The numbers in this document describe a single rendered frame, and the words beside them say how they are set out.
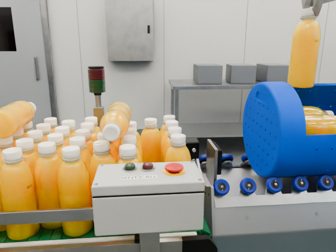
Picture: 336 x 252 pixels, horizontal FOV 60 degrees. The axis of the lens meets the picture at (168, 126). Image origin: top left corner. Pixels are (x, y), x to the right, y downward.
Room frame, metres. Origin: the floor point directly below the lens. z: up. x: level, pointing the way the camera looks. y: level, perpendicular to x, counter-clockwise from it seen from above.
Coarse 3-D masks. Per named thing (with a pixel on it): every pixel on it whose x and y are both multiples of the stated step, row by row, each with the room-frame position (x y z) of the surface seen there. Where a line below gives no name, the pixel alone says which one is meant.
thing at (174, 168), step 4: (168, 164) 0.52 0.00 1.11; (172, 164) 0.52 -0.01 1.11; (176, 164) 0.52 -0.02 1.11; (180, 164) 0.52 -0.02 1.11; (168, 168) 0.51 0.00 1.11; (172, 168) 0.50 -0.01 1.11; (176, 168) 0.50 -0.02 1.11; (180, 168) 0.51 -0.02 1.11; (172, 172) 0.51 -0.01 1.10; (176, 172) 0.51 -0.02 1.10
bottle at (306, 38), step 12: (300, 24) 0.83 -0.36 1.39; (312, 24) 0.82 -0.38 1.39; (300, 36) 0.82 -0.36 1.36; (312, 36) 0.81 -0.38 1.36; (300, 48) 0.82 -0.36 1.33; (312, 48) 0.81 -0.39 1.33; (300, 60) 0.81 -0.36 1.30; (312, 60) 0.81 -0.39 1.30; (288, 72) 0.85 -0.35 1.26; (300, 72) 0.81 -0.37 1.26; (312, 72) 0.81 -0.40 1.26; (300, 84) 0.81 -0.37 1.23; (312, 84) 0.82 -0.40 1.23
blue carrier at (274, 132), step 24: (264, 96) 0.82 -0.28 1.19; (288, 96) 0.75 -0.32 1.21; (312, 96) 0.97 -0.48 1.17; (264, 120) 0.80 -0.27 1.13; (288, 120) 0.71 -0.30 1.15; (264, 144) 0.78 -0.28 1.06; (288, 144) 0.70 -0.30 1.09; (312, 144) 0.70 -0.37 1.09; (264, 168) 0.77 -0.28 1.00; (288, 168) 0.72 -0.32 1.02; (312, 168) 0.73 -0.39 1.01
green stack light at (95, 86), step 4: (88, 80) 1.13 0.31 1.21; (92, 80) 1.11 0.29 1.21; (96, 80) 1.11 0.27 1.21; (100, 80) 1.12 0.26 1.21; (104, 80) 1.14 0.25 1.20; (88, 84) 1.13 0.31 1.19; (92, 84) 1.11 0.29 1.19; (96, 84) 1.11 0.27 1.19; (100, 84) 1.12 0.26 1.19; (104, 84) 1.14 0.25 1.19; (92, 88) 1.11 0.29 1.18; (96, 88) 1.11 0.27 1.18; (100, 88) 1.12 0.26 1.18; (104, 88) 1.14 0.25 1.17; (92, 92) 1.11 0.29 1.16; (96, 92) 1.11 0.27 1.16; (100, 92) 1.12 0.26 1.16
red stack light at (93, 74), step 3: (87, 69) 1.13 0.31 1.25; (90, 69) 1.12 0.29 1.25; (93, 69) 1.11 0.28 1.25; (96, 69) 1.11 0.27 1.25; (99, 69) 1.12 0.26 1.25; (102, 69) 1.13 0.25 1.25; (90, 72) 1.12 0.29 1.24; (93, 72) 1.11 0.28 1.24; (96, 72) 1.11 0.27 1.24; (99, 72) 1.12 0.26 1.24; (102, 72) 1.13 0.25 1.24; (90, 75) 1.12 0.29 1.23; (93, 75) 1.11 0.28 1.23; (96, 75) 1.11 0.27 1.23; (99, 75) 1.12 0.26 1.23; (102, 75) 1.13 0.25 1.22; (90, 78) 1.12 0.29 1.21; (93, 78) 1.11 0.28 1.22; (96, 78) 1.11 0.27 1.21; (99, 78) 1.12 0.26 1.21; (102, 78) 1.13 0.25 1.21
